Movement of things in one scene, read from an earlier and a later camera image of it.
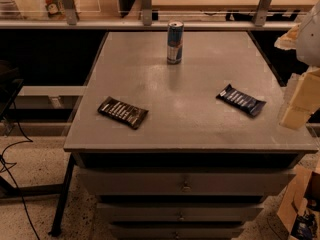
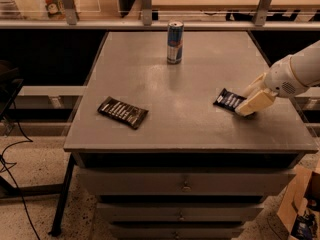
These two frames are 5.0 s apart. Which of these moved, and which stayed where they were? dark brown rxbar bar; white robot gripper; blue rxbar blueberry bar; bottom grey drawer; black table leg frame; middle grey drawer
Moved: white robot gripper; blue rxbar blueberry bar
Stayed: bottom grey drawer; black table leg frame; dark brown rxbar bar; middle grey drawer
